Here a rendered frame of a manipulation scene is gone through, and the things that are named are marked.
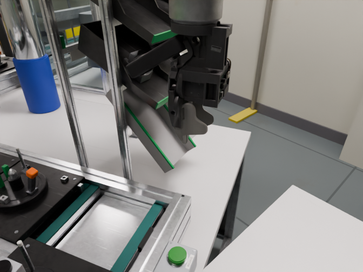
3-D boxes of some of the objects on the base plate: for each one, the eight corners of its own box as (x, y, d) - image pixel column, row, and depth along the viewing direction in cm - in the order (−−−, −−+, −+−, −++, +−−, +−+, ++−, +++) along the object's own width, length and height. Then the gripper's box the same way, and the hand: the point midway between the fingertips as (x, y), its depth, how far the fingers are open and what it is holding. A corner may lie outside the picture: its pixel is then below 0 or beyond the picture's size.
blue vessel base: (67, 103, 148) (55, 54, 134) (45, 116, 136) (29, 62, 122) (45, 99, 153) (31, 51, 139) (22, 110, 141) (4, 59, 127)
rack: (176, 142, 116) (174, -105, 73) (133, 200, 87) (87, -152, 45) (133, 133, 122) (108, -100, 80) (79, 183, 93) (-5, -137, 51)
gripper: (221, 29, 34) (211, 164, 45) (236, 18, 41) (224, 137, 52) (159, 25, 37) (164, 153, 48) (183, 15, 44) (182, 128, 55)
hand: (181, 136), depth 50 cm, fingers closed
